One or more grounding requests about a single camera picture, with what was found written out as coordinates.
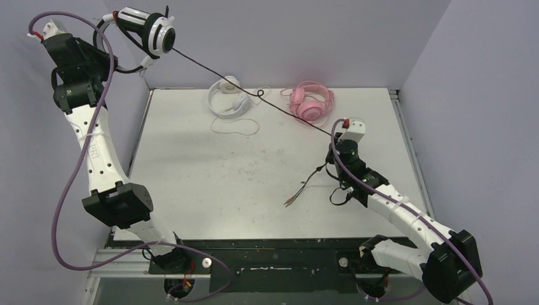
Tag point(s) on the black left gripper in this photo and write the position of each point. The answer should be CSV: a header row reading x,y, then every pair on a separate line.
x,y
104,58

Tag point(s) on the black white headphones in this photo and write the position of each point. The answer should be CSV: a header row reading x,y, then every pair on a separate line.
x,y
154,34

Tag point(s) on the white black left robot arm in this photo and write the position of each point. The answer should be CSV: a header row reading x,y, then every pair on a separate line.
x,y
80,81

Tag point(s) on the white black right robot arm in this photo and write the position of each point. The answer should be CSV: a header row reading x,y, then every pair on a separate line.
x,y
445,261

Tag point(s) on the pink headphones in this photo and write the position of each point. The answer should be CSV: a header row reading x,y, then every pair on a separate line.
x,y
310,101

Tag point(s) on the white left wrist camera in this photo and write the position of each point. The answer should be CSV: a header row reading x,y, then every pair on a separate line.
x,y
52,28

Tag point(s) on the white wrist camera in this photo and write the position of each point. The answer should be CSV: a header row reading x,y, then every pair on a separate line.
x,y
52,28
353,129

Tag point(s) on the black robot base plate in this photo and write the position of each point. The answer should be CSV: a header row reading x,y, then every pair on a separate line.
x,y
267,265

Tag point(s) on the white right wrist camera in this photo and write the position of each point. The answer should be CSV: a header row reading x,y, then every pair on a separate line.
x,y
353,129

